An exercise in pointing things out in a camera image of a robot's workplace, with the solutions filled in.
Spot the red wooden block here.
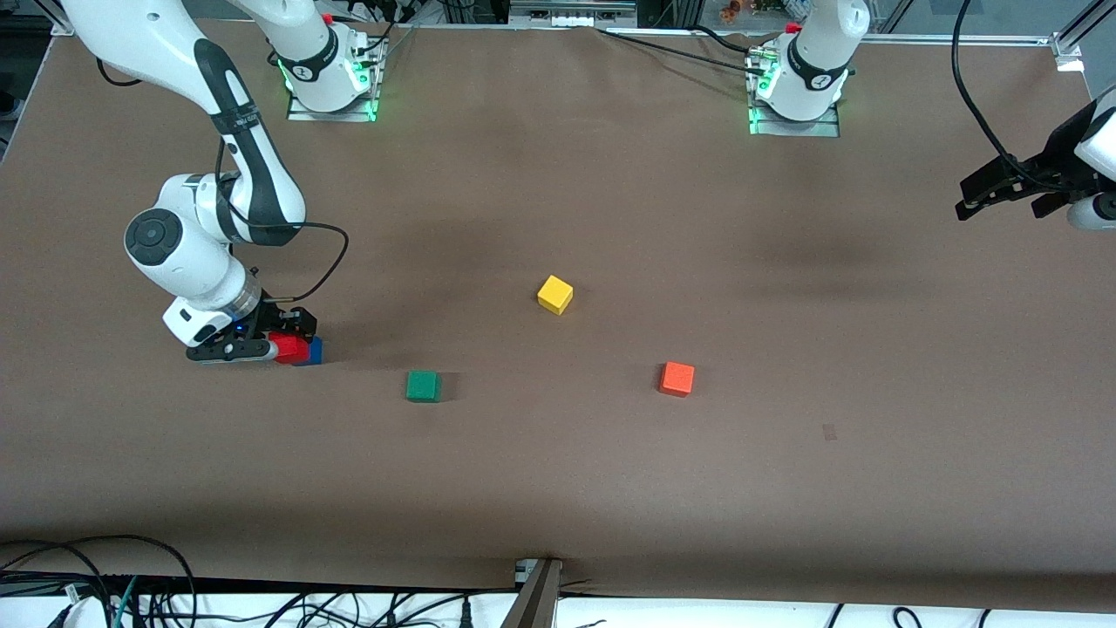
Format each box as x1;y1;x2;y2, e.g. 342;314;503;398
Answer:
269;331;311;365

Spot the yellow wooden block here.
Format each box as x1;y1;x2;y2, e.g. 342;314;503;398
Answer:
537;275;575;316

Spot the brown table mat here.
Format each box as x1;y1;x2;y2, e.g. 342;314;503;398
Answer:
0;16;1116;611

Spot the silver metal box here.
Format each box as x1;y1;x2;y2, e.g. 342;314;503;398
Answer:
508;0;639;29

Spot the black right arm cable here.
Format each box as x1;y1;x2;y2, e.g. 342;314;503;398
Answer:
214;135;351;306

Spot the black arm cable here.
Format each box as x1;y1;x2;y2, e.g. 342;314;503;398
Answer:
214;135;351;306
950;0;1060;188

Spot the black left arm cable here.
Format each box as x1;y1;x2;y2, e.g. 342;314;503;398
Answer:
950;0;1060;188

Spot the aluminium frame rail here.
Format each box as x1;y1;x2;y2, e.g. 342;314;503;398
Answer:
859;33;1058;47

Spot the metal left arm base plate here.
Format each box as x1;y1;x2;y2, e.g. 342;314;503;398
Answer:
747;48;843;138

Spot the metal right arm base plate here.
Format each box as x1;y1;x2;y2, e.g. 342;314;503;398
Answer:
286;35;385;123

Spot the black looping cable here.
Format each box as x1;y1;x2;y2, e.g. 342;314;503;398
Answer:
0;534;198;628

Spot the green cable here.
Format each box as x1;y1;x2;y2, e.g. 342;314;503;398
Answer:
109;576;140;628

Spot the black base cable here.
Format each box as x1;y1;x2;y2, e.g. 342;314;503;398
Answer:
597;26;772;75

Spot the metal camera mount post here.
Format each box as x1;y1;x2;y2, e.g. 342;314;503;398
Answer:
500;558;564;628

